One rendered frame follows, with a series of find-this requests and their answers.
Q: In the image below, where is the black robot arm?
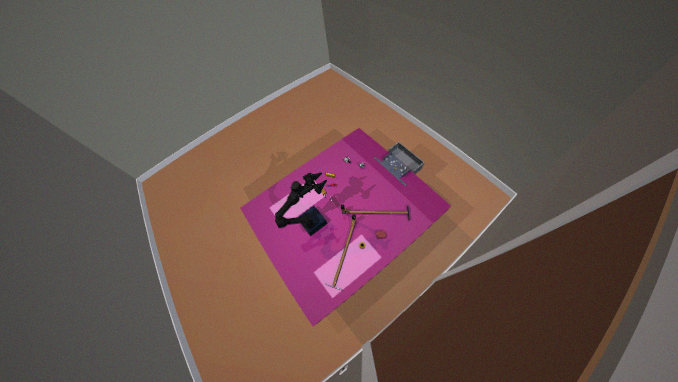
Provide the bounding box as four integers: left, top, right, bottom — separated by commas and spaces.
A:
275, 175, 314, 231

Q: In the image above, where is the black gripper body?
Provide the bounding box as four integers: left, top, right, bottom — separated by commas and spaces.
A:
303, 173, 322, 194

